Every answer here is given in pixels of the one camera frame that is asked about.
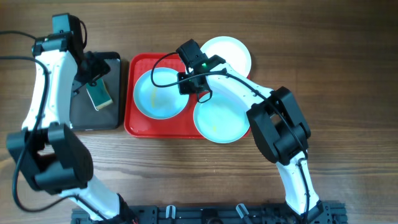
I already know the green yellow sponge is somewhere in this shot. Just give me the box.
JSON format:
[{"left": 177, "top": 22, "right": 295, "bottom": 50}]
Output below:
[{"left": 85, "top": 78, "right": 113, "bottom": 111}]

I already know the light blue plate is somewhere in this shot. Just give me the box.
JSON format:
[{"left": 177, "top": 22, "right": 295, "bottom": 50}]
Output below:
[
  {"left": 193, "top": 93, "right": 249, "bottom": 144},
  {"left": 133, "top": 70, "right": 189, "bottom": 119}
]

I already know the light blue plate front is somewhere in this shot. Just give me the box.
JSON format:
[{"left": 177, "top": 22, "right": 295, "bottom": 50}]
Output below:
[{"left": 193, "top": 93, "right": 249, "bottom": 144}]

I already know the white plate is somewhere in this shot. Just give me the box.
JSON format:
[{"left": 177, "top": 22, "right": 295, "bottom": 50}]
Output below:
[{"left": 201, "top": 36, "right": 252, "bottom": 78}]

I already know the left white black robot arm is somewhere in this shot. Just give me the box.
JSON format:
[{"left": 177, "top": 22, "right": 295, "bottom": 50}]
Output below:
[{"left": 6, "top": 30, "right": 139, "bottom": 223}]

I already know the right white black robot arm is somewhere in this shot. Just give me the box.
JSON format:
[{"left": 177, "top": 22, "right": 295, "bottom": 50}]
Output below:
[{"left": 178, "top": 53, "right": 321, "bottom": 223}]

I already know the black water tray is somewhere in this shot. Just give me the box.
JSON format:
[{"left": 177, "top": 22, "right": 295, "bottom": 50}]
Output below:
[{"left": 70, "top": 52, "right": 121, "bottom": 131}]

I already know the red plastic tray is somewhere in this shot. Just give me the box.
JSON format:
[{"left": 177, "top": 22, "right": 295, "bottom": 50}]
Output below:
[{"left": 124, "top": 52, "right": 204, "bottom": 139}]

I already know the black mounting rail base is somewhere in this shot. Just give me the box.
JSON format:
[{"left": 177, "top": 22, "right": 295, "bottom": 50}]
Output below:
[{"left": 70, "top": 201, "right": 348, "bottom": 224}]

